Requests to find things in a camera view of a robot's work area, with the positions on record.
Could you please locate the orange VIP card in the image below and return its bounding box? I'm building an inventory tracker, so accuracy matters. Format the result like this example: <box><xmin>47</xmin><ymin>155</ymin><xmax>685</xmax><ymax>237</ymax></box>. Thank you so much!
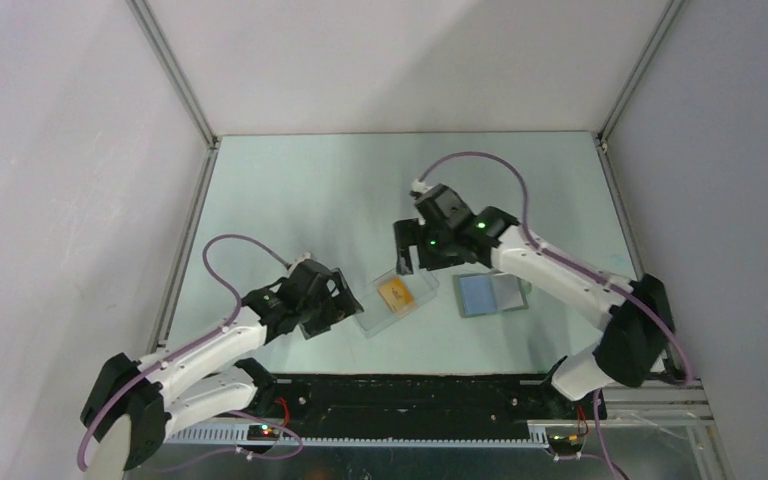
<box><xmin>377</xmin><ymin>276</ymin><xmax>416</xmax><ymax>316</ymax></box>

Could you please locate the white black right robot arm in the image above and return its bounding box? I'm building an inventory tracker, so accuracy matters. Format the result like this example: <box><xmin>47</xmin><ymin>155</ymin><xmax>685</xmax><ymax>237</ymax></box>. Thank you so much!
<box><xmin>393</xmin><ymin>181</ymin><xmax>675</xmax><ymax>418</ymax></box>

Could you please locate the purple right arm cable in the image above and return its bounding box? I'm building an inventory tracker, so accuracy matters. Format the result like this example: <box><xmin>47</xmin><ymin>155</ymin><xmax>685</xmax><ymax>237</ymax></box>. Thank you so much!
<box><xmin>418</xmin><ymin>150</ymin><xmax>695</xmax><ymax>387</ymax></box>

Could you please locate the aluminium frame rail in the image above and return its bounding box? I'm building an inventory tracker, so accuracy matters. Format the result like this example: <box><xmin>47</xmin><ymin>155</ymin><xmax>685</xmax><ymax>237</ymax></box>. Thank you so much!
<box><xmin>152</xmin><ymin>380</ymin><xmax>717</xmax><ymax>449</ymax></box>

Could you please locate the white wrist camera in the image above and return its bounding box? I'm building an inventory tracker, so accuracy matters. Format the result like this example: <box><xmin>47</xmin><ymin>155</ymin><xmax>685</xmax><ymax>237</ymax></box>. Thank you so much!
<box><xmin>292</xmin><ymin>252</ymin><xmax>312</xmax><ymax>264</ymax></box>
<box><xmin>410</xmin><ymin>179</ymin><xmax>432</xmax><ymax>199</ymax></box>

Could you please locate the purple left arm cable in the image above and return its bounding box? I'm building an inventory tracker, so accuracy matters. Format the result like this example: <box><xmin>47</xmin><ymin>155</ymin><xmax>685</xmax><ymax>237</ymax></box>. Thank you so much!
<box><xmin>77</xmin><ymin>233</ymin><xmax>293</xmax><ymax>473</ymax></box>

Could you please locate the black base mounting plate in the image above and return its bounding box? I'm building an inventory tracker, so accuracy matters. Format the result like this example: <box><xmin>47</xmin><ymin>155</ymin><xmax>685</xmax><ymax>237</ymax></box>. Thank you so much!
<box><xmin>243</xmin><ymin>374</ymin><xmax>607</xmax><ymax>442</ymax></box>

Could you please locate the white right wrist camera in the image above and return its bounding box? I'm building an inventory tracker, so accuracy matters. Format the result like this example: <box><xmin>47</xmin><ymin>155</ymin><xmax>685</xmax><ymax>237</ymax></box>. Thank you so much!
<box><xmin>410</xmin><ymin>179</ymin><xmax>432</xmax><ymax>199</ymax></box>

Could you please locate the clear plastic tray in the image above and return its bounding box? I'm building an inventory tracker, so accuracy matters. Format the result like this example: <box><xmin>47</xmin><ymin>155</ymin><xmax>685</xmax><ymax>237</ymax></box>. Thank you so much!
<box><xmin>354</xmin><ymin>269</ymin><xmax>439</xmax><ymax>339</ymax></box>

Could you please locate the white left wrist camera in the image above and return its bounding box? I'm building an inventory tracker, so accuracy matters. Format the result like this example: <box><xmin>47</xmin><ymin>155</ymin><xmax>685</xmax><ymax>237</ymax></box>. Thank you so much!
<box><xmin>292</xmin><ymin>252</ymin><xmax>312</xmax><ymax>264</ymax></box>

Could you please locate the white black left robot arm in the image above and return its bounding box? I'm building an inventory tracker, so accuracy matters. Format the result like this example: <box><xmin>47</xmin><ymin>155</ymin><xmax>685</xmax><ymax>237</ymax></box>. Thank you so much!
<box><xmin>77</xmin><ymin>258</ymin><xmax>364</xmax><ymax>478</ymax></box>

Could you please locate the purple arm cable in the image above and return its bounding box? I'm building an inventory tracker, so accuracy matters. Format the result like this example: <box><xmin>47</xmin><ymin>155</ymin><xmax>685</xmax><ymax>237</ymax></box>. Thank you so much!
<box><xmin>77</xmin><ymin>233</ymin><xmax>293</xmax><ymax>473</ymax></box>
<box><xmin>418</xmin><ymin>150</ymin><xmax>695</xmax><ymax>387</ymax></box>

